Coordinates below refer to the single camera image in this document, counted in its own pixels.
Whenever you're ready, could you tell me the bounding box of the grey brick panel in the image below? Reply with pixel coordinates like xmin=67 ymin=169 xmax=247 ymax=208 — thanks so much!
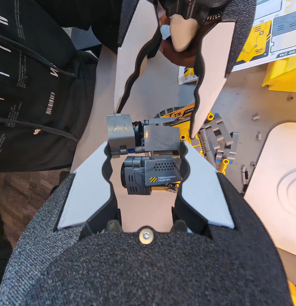
xmin=106 ymin=113 xmax=136 ymax=159

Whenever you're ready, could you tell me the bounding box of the person's left forearm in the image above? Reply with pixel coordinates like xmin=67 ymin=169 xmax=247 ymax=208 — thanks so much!
xmin=34 ymin=0 xmax=129 ymax=54

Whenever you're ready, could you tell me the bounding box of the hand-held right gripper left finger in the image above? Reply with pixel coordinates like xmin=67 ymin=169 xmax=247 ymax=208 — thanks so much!
xmin=53 ymin=141 xmax=120 ymax=233

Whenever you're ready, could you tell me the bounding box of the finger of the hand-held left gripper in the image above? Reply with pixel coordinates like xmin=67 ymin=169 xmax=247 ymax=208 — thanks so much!
xmin=189 ymin=22 xmax=235 ymax=139
xmin=114 ymin=0 xmax=163 ymax=115

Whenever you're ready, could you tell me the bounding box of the yellow grey brick robot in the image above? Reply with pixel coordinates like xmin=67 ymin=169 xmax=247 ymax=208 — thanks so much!
xmin=120 ymin=103 xmax=240 ymax=195

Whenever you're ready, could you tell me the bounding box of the sticker sheet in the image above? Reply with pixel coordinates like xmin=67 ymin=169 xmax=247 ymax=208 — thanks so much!
xmin=178 ymin=0 xmax=296 ymax=85

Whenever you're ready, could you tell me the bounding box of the white book stand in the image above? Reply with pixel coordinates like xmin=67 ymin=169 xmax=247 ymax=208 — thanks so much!
xmin=243 ymin=122 xmax=296 ymax=258

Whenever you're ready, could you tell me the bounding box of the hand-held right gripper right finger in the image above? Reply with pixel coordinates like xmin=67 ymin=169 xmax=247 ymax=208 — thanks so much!
xmin=173 ymin=141 xmax=235 ymax=230

